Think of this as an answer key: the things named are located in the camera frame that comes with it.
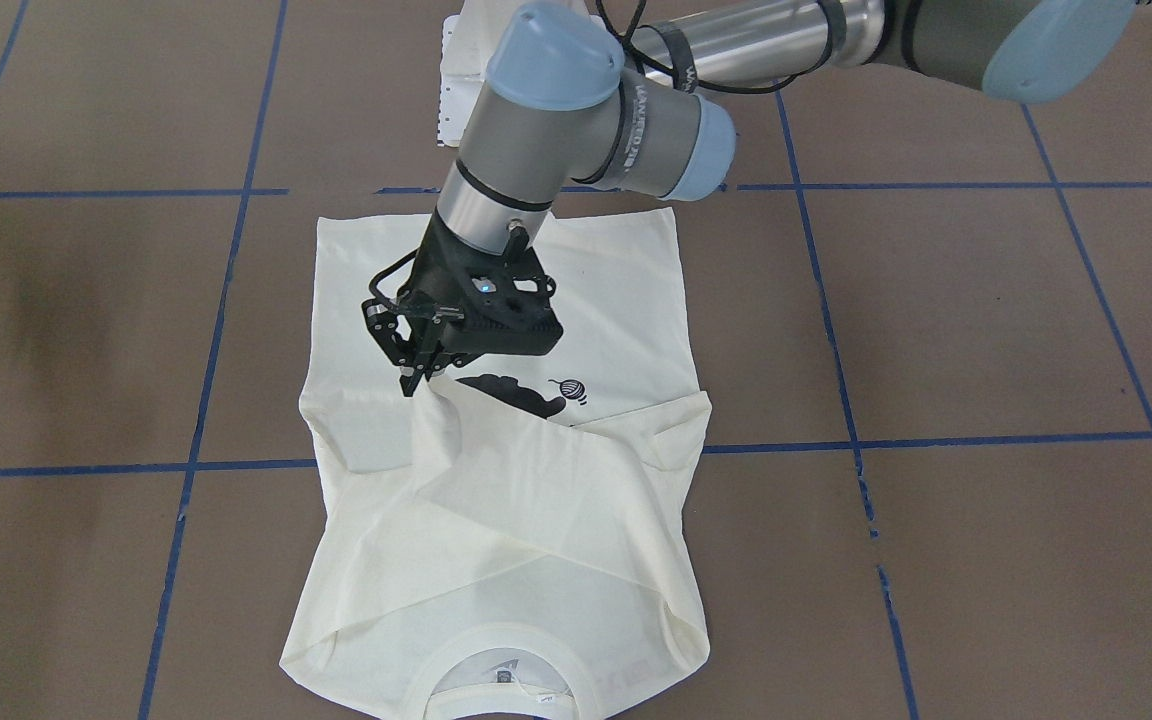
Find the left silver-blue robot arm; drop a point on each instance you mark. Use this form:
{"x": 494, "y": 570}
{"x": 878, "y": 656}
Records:
{"x": 660, "y": 134}

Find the white camera post with base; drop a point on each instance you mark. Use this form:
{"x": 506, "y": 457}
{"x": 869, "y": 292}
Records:
{"x": 540, "y": 55}

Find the cream long-sleeve Twinkle shirt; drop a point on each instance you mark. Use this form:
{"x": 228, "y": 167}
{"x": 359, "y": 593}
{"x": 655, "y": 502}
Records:
{"x": 511, "y": 538}

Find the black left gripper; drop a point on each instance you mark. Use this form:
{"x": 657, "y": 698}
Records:
{"x": 428, "y": 268}

